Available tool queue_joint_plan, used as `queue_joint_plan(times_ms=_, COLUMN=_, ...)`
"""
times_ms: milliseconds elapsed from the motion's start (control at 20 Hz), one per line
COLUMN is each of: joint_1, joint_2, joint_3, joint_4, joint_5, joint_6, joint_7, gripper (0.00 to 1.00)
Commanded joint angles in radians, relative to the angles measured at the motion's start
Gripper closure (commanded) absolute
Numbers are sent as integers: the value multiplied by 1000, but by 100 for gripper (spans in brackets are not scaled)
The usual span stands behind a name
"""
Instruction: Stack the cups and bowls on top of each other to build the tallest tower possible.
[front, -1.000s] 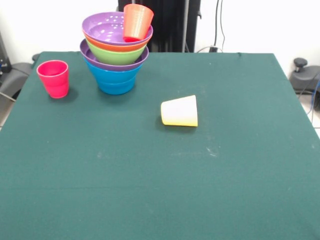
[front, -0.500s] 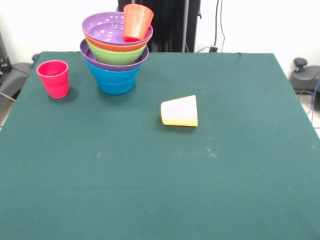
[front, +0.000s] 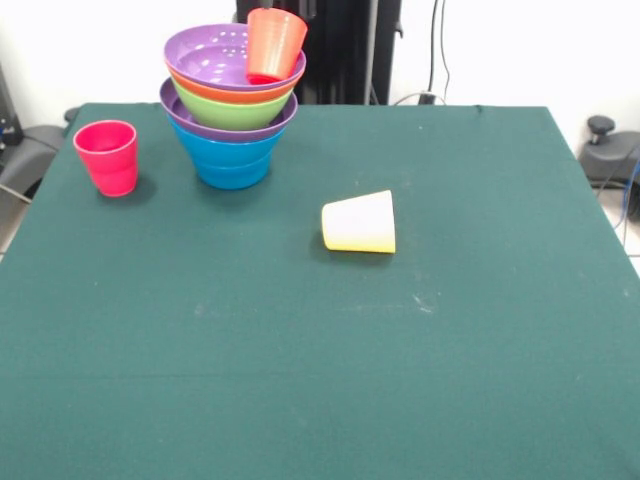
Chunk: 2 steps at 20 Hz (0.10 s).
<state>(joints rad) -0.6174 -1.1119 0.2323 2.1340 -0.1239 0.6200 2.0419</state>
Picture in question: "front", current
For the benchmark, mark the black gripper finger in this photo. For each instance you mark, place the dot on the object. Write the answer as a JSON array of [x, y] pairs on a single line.
[[308, 7], [266, 3]]

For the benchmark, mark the red plastic cup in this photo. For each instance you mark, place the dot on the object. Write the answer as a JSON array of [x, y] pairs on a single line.
[[272, 47]]

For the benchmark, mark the purple plastic bowl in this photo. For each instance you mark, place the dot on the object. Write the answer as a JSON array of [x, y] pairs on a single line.
[[210, 60], [172, 110]]

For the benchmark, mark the orange plastic bowl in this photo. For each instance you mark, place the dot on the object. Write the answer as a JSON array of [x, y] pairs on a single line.
[[230, 95]]

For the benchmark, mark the green plastic bowl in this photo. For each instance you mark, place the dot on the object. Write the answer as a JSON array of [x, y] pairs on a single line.
[[232, 114]]

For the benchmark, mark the large blue plastic bowl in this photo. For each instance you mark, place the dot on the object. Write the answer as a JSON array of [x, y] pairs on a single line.
[[230, 152]]

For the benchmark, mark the yellow plastic cup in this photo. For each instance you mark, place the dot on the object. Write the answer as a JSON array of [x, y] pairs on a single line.
[[357, 222]]

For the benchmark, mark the small teal plastic bowl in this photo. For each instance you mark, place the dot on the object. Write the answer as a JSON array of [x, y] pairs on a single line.
[[232, 179]]

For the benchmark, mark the pink plastic cup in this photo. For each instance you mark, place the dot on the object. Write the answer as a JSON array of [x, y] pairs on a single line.
[[107, 160]]

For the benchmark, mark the grey equipment base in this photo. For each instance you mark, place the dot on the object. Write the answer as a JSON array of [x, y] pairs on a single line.
[[30, 150]]

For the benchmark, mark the dark green tablecloth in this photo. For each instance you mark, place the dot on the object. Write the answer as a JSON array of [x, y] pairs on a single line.
[[350, 325]]

